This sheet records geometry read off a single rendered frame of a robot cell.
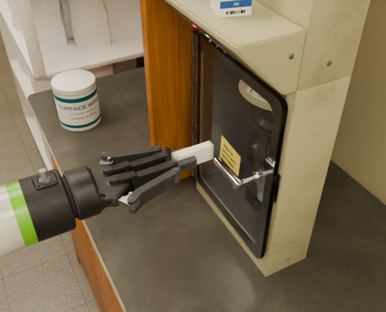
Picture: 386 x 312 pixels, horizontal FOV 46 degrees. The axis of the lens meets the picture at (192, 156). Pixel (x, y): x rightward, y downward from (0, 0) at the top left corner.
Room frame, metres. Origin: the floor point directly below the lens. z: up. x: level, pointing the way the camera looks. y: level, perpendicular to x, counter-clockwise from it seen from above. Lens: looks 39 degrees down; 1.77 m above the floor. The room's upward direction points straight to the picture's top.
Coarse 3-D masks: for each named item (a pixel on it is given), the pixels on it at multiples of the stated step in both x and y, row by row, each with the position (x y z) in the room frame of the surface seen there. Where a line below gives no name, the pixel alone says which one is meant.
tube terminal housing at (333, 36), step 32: (256, 0) 0.71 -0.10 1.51; (288, 0) 0.64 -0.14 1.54; (320, 0) 0.60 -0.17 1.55; (352, 0) 0.63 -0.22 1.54; (320, 32) 0.61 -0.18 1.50; (352, 32) 0.64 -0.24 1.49; (320, 64) 0.61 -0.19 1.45; (352, 64) 0.64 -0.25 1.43; (288, 96) 0.61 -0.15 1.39; (320, 96) 0.62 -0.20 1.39; (288, 128) 0.60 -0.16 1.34; (320, 128) 0.63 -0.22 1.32; (288, 160) 0.60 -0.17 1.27; (320, 160) 0.63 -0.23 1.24; (288, 192) 0.60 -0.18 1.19; (320, 192) 0.64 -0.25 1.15; (224, 224) 0.75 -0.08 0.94; (288, 224) 0.61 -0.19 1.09; (288, 256) 0.62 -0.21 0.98
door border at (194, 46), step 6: (192, 48) 0.87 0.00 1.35; (192, 54) 0.87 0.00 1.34; (192, 72) 0.87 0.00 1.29; (192, 90) 0.86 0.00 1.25; (192, 96) 0.87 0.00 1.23; (192, 108) 0.87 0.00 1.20; (192, 114) 0.87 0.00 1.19; (192, 132) 0.86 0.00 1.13; (282, 138) 0.60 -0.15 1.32; (192, 144) 0.87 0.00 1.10; (276, 174) 0.60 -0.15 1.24; (264, 252) 0.60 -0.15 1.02
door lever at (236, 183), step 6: (216, 162) 0.67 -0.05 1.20; (222, 162) 0.67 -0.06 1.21; (222, 168) 0.65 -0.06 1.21; (228, 168) 0.65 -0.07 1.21; (228, 174) 0.63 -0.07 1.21; (234, 174) 0.63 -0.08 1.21; (252, 174) 0.64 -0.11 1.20; (258, 174) 0.63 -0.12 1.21; (234, 180) 0.62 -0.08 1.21; (240, 180) 0.62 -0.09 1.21; (246, 180) 0.62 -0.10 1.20; (252, 180) 0.62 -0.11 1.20; (258, 180) 0.62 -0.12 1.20; (234, 186) 0.61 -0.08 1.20; (240, 186) 0.61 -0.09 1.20
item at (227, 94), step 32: (224, 64) 0.76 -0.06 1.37; (224, 96) 0.75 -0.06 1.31; (256, 96) 0.66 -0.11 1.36; (224, 128) 0.74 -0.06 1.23; (256, 128) 0.65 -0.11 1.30; (256, 160) 0.64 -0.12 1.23; (224, 192) 0.73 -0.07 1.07; (256, 192) 0.63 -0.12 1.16; (256, 224) 0.62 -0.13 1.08; (256, 256) 0.61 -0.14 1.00
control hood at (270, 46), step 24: (168, 0) 0.72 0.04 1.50; (192, 0) 0.71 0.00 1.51; (216, 24) 0.61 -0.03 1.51; (240, 24) 0.61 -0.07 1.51; (264, 24) 0.61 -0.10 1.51; (288, 24) 0.61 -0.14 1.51; (240, 48) 0.54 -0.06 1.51; (264, 48) 0.56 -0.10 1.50; (288, 48) 0.58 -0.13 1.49; (264, 72) 0.56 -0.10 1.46; (288, 72) 0.58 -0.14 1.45
